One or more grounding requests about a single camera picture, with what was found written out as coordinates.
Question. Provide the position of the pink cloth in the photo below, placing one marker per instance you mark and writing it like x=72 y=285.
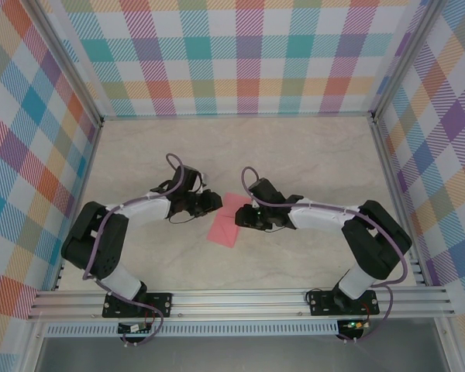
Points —
x=224 y=232

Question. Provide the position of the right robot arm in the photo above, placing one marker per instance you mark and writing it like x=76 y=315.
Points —
x=379 y=240

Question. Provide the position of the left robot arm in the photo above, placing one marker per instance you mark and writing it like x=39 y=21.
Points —
x=97 y=240

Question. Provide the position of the grey metal panel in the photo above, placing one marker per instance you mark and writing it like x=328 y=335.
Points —
x=236 y=356

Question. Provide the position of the aluminium back floor rail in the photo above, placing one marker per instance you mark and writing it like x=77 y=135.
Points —
x=236 y=116

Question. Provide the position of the aluminium mounting rail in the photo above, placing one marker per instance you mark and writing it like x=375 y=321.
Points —
x=236 y=302

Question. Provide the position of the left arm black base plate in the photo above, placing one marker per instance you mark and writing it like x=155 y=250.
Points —
x=166 y=300

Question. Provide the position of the aluminium side floor rail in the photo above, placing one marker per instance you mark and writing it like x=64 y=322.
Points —
x=86 y=174
x=390 y=174

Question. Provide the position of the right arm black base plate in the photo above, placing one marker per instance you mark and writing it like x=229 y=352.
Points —
x=321 y=304

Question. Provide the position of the aluminium corner post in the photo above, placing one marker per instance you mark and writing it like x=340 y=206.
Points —
x=70 y=62
x=402 y=58

